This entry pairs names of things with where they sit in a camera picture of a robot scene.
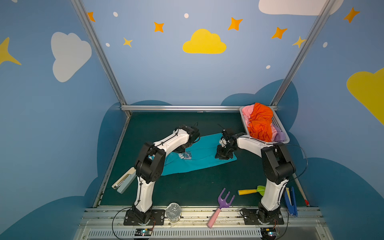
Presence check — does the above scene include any left green circuit board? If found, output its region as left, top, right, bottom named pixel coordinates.
left=134, top=228, right=153, bottom=237

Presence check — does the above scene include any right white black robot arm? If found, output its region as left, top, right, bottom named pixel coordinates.
left=215, top=130, right=296, bottom=225

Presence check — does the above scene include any purple pink toy rake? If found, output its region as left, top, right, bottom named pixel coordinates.
left=207, top=188, right=235, bottom=229

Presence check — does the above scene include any right green circuit board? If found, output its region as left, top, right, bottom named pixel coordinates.
left=261, top=228, right=277, bottom=240

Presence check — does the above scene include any green yellow toy trowel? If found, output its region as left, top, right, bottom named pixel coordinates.
left=238, top=186, right=266, bottom=196

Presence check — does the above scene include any grey white stapler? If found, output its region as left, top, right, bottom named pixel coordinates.
left=112, top=167, right=137, bottom=194

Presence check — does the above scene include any white plastic laundry basket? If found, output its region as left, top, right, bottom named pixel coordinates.
left=239, top=106, right=290, bottom=144

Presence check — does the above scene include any silver tin can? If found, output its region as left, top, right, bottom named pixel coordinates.
left=166, top=203, right=182, bottom=223

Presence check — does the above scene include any front aluminium rail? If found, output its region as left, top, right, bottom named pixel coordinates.
left=74, top=206, right=333, bottom=240

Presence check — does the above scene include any teal printed t shirt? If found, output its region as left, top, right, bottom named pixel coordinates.
left=162, top=134, right=237, bottom=176

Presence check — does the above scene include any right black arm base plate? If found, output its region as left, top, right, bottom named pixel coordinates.
left=240, top=208, right=285, bottom=225

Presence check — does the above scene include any left aluminium frame post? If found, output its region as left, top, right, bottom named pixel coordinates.
left=70, top=0, right=132, bottom=118

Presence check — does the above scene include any aluminium frame post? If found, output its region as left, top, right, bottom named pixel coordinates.
left=70, top=0, right=132, bottom=118
left=270, top=0, right=337, bottom=110

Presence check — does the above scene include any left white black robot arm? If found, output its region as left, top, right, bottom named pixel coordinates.
left=132, top=125, right=200, bottom=225

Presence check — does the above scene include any pink t shirt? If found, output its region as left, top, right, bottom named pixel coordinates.
left=242, top=104, right=277, bottom=142

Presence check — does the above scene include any right aluminium frame post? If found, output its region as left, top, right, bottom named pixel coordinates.
left=270, top=0, right=337, bottom=110

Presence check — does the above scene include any orange t shirt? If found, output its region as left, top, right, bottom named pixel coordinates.
left=248, top=103, right=274, bottom=142

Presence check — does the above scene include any lilac t shirt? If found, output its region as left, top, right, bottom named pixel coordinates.
left=274, top=127, right=286, bottom=142

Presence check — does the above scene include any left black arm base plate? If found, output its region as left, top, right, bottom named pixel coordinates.
left=123, top=210, right=165, bottom=226

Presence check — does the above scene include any red tipped white pen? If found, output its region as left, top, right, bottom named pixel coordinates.
left=293, top=173, right=310, bottom=207

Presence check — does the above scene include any blue stapler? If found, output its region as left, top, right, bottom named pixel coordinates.
left=285, top=187, right=298, bottom=217

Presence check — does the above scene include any horizontal aluminium frame bar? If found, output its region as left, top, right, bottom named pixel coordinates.
left=120, top=104, right=278, bottom=113

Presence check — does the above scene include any green circuit board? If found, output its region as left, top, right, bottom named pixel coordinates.
left=134, top=228, right=153, bottom=237
left=261, top=228, right=277, bottom=240

